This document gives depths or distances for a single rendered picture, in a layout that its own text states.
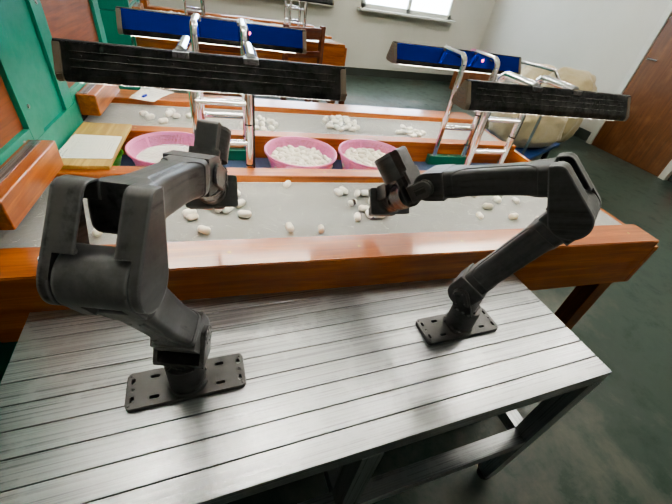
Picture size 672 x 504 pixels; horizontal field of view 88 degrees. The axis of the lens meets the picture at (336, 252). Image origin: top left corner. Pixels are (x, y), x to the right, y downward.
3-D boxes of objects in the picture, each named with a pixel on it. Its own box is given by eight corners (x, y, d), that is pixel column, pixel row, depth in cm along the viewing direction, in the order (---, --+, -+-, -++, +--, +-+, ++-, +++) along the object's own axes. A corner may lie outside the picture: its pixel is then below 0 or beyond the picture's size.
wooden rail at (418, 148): (506, 167, 173) (516, 146, 166) (88, 158, 124) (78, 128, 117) (500, 162, 177) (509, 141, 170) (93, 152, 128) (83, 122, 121)
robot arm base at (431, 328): (423, 299, 78) (440, 323, 73) (493, 287, 84) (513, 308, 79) (413, 322, 83) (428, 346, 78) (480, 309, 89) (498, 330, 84)
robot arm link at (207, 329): (157, 315, 58) (142, 343, 54) (210, 320, 59) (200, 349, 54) (164, 338, 62) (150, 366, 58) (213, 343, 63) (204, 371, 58)
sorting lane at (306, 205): (620, 230, 123) (624, 225, 122) (-4, 258, 74) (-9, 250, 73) (560, 188, 145) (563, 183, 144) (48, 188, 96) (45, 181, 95)
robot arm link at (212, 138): (193, 131, 65) (167, 101, 53) (240, 137, 65) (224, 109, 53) (185, 191, 64) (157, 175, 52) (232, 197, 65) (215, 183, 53)
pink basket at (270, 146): (347, 183, 132) (351, 160, 126) (285, 197, 118) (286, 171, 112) (310, 155, 148) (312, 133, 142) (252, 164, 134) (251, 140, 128)
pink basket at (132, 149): (231, 174, 125) (229, 149, 120) (165, 200, 107) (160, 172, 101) (182, 149, 135) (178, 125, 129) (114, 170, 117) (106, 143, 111)
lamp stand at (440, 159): (465, 165, 162) (507, 58, 135) (427, 164, 157) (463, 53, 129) (446, 148, 176) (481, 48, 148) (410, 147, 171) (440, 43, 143)
